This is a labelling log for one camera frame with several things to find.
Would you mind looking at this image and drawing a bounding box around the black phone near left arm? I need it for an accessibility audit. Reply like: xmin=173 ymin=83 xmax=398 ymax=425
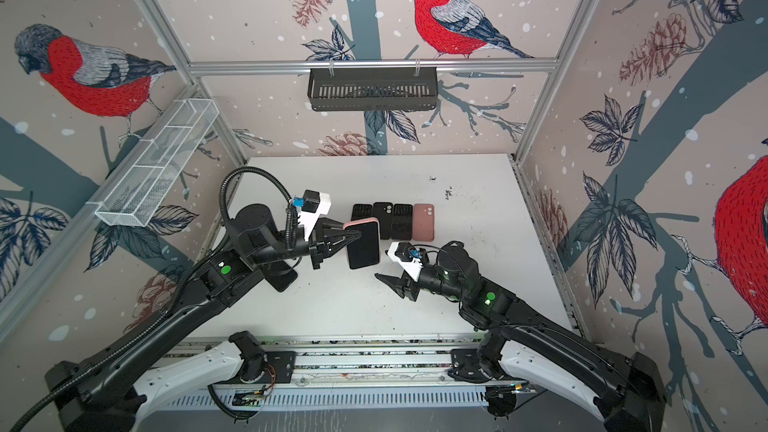
xmin=263 ymin=262 xmax=298 ymax=293

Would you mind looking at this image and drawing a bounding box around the black wire wall basket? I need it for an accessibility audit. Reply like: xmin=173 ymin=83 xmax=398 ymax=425
xmin=307 ymin=68 xmax=438 ymax=112

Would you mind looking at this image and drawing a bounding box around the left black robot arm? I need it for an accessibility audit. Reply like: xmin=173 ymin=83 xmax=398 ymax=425
xmin=45 ymin=200 xmax=361 ymax=431

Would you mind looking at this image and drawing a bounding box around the right thin black cable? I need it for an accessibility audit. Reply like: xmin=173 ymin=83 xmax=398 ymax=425
xmin=413 ymin=241 xmax=466 ymax=265

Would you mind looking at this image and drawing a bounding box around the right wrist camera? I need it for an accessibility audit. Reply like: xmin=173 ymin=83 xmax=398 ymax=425
xmin=387 ymin=242 xmax=428 ymax=282

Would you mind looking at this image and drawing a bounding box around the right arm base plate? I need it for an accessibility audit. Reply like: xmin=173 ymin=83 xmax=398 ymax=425
xmin=447 ymin=348 xmax=529 ymax=384

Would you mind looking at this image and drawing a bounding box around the pink phone case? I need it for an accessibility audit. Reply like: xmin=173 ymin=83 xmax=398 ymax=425
xmin=412 ymin=203 xmax=435 ymax=243

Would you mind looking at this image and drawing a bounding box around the black bare phone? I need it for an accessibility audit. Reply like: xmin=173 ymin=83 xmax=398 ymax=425
xmin=391 ymin=203 xmax=413 ymax=241

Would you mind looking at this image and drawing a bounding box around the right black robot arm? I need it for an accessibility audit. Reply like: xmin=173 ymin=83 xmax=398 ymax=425
xmin=377 ymin=241 xmax=666 ymax=431

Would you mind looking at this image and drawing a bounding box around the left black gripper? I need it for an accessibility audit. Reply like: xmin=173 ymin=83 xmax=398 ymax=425
xmin=250 ymin=216 xmax=360 ymax=270

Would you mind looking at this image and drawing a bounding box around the left corrugated black cable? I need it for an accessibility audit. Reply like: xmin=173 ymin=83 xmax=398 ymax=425
xmin=8 ymin=166 xmax=295 ymax=432

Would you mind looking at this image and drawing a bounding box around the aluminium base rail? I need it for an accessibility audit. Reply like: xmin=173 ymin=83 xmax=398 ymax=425
xmin=135 ymin=334 xmax=481 ymax=394

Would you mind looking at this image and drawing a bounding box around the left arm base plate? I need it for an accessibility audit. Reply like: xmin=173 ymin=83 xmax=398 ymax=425
xmin=217 ymin=350 xmax=297 ymax=385

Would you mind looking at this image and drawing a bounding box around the purple phone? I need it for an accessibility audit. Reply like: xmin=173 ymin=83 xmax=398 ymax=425
xmin=350 ymin=203 xmax=373 ymax=222

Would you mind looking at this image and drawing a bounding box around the white mesh wall tray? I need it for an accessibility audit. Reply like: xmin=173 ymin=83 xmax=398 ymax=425
xmin=95 ymin=98 xmax=219 ymax=227

